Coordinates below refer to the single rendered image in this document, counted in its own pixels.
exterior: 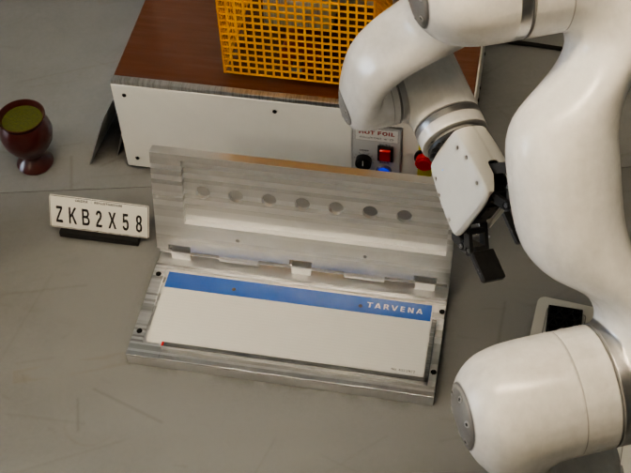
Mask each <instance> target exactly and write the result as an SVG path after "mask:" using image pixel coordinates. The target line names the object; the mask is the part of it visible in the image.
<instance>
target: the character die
mask: <svg viewBox="0 0 631 473"><path fill-rule="evenodd" d="M582 314H583V310H580V309H574V308H567V307H562V306H555V305H548V309H547V318H546V332H548V331H552V330H557V329H561V328H569V327H573V326H578V325H582Z"/></svg>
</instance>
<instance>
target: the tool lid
mask: <svg viewBox="0 0 631 473"><path fill-rule="evenodd" d="M149 161H150V173H151V183H152V194H153V206H154V216H155V227H156V238H157V248H160V249H167V250H169V248H170V246H171V245H177V246H183V247H191V252H196V253H203V254H211V255H219V261H220V262H226V263H234V264H242V265H249V266H256V267H258V266H259V264H258V261H263V262H271V263H278V264H286V265H289V264H290V261H291V260H295V261H302V262H310V263H312V267H314V268H322V269H329V270H337V271H344V277H345V278H351V279H359V280H367V281H374V282H385V280H384V279H385V277H389V278H396V279H404V280H412V281H413V280H414V276H422V277H429V278H437V283H441V284H449V283H450V277H451V267H452V259H453V250H454V242H453V240H452V229H451V227H450V224H449V223H448V220H447V218H446V215H445V213H444V210H443V208H442V205H441V202H440V199H439V195H438V192H437V189H436V186H435V182H434V178H433V177H432V176H424V175H409V174H400V173H392V172H383V171H376V170H367V169H359V168H350V167H343V166H334V165H326V164H317V163H310V162H301V161H292V160H277V159H269V158H260V157H252V156H244V155H236V154H227V153H220V152H211V151H203V150H194V149H187V148H178V147H170V146H161V145H152V147H151V148H150V150H149ZM200 186H203V187H206V188H208V189H209V191H210V195H208V196H203V195H201V194H200V193H198V191H197V188H198V187H200ZM230 191H240V192H241V193H242V195H243V198H242V199H240V200H236V199H234V198H232V197H231V196H230V193H229V192H230ZM265 194H271V195H273V196H274V197H275V198H276V203H274V204H268V203H266V202H265V201H264V200H263V195H265ZM299 198H304V199H306V200H308V201H309V203H310V205H309V206H308V207H300V206H298V205H297V203H296V200H297V199H299ZM333 202H337V203H340V204H341V205H342V206H343V207H344V209H343V210H342V211H340V212H336V211H333V210H332V209H331V208H330V204H331V203H333ZM366 206H372V207H374V208H375V209H376V210H377V214H376V215H375V216H369V215H367V214H365V213H364V211H363V209H364V208H365V207H366ZM401 210H406V211H408V212H410V213H411V215H412V217H411V218H410V219H409V220H402V219H400V218H399V217H398V215H397V213H398V212H399V211H401Z"/></svg>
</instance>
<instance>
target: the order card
mask: <svg viewBox="0 0 631 473"><path fill-rule="evenodd" d="M49 205H50V222H51V226H54V227H61V228H69V229H76V230H84V231H91V232H99V233H106V234H114V235H122V236H129V237H143V238H149V207H148V206H143V205H136V204H128V203H120V202H112V201H104V200H97V199H89V198H82V197H73V196H66V195H58V194H50V195H49Z"/></svg>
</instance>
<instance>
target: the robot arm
mask: <svg viewBox="0 0 631 473"><path fill-rule="evenodd" d="M558 33H563V35H564V43H563V47H562V52H561V54H560V56H559V58H558V59H557V61H556V63H555V64H554V66H553V67H552V69H551V70H550V72H549V73H548V74H547V75H546V77H545V78H544V79H543V80H542V82H541V83H539V84H538V85H537V86H536V88H535V89H534V90H533V91H532V92H531V93H530V94H529V96H528V97H527V98H526V99H525V100H524V102H523V103H522V104H521V105H520V106H519V108H518V109H517V111H516V113H515V114H514V116H513V118H512V120H511V122H510V125H509V127H508V130H507V134H506V139H505V158H504V157H503V155H502V153H501V151H500V149H499V147H498V146H497V144H496V143H495V141H494V139H493V138H492V136H491V135H490V134H489V132H488V131H487V124H486V122H485V118H484V116H483V114H482V112H481V110H480V108H479V106H478V103H477V101H476V99H475V97H474V96H473V94H472V92H471V90H470V88H469V84H468V82H467V80H466V78H465V76H464V74H463V72H462V70H461V68H460V66H459V64H458V62H457V60H456V58H455V56H454V52H456V51H458V50H460V49H462V48H464V47H480V46H488V45H495V44H501V43H506V42H511V41H517V40H521V39H526V38H536V37H541V36H547V35H552V34H558ZM630 86H631V0H400V1H398V2H397V3H395V4H393V5H392V6H390V7H389V8H387V9H386V10H384V11H383V12H382V13H380V14H379V15H377V16H376V17H375V19H373V20H372V21H371V22H370V23H369V24H367V25H366V26H365V27H364V28H363V30H362V31H361V32H360V33H359V34H358V35H357V36H356V37H355V38H354V40H353V41H352V43H351V44H350V46H349V48H348V50H347V53H346V57H345V60H344V63H343V66H342V71H341V76H340V82H339V92H338V98H339V100H338V104H339V106H340V111H341V114H342V117H343V118H344V120H345V121H346V123H347V124H348V125H349V126H350V127H351V128H352V129H354V130H358V131H371V130H380V129H384V128H387V127H390V126H393V125H397V124H401V123H405V124H408V125H410V126H411V128H412V130H413V132H414V134H415V137H416V139H417V141H418V144H419V146H420V148H421V150H422V152H423V154H424V155H425V156H426V157H427V158H429V159H430V160H431V161H432V164H431V170H432V175H433V178H434V182H435V186H436V189H437V192H438V195H439V199H440V202H441V205H442V208H443V210H444V213H445V215H446V218H447V220H448V223H449V224H450V227H451V229H452V240H453V242H454V243H455V244H457V245H458V246H459V248H460V250H461V251H463V252H465V254H466V256H470V259H471V261H472V263H473V265H474V267H475V269H476V271H477V274H478V276H479V278H480V280H481V282H482V283H487V282H495V281H499V280H503V279H504V278H505V274H504V271H503V269H502V267H501V265H500V261H499V259H498V257H497V255H496V253H495V251H494V249H489V243H488V229H489V228H490V227H491V226H492V225H493V224H494V222H495V221H496V220H497V219H498V218H499V216H500V215H501V214H502V217H503V218H504V221H505V223H506V225H507V227H508V229H509V231H510V234H511V236H512V238H513V240H514V242H515V244H516V245H519V244H521V246H522V248H523V249H524V251H525V252H526V254H527V255H528V256H529V257H530V259H531V260H532V261H533V263H534V264H535V265H537V266H538V267H539V268H540V269H541V270H542V271H543V272H545V274H547V275H548V276H549V277H551V278H552V279H554V280H555V281H557V282H560V283H562V284H564V285H566V286H568V287H570V288H572V289H575V290H577V291H578V292H579V293H581V294H583V295H585V296H586V297H587V298H589V299H590V301H591V302H592V305H593V319H592V320H591V321H590V322H589V323H586V324H582V325H578V326H573V327H569V328H561V329H557V330H552V331H548V332H543V333H539V334H534V335H530V336H526V337H521V338H517V339H513V340H510V341H506V342H503V343H497V344H494V345H492V346H489V347H487V348H486V349H484V350H482V351H480V352H478V353H476V354H475V355H473V356H472V357H471V358H469V359H468V360H467V361H466V362H465V364H464V365H463V366H462V367H461V369H460V370H459V372H458V374H457V376H456V378H455V380H454V384H453V388H452V393H451V403H452V406H451V410H452V413H453V414H454V420H455V423H456V426H457V429H458V433H459V435H460V436H461V437H462V439H463V441H464V443H465V445H466V447H467V448H468V450H469V452H470V453H471V455H472V456H473V458H474V459H475V460H476V461H477V462H478V463H479V465H481V466H482V467H483V468H484V469H485V470H486V471H487V472H488V473H620V456H619V452H618V450H617V448H619V447H623V446H627V445H631V239H630V236H629V233H628V229H627V224H626V218H625V213H624V205H623V182H622V169H621V155H620V137H619V126H620V118H621V113H622V108H623V103H624V100H625V97H626V95H627V92H628V90H629V88H630ZM504 210H505V211H507V212H503V211H504ZM475 223H476V224H477V223H478V224H479V226H480V227H475V228H471V226H470V225H471V224H475ZM476 234H480V242H478V241H476V240H474V239H472V235H476Z"/></svg>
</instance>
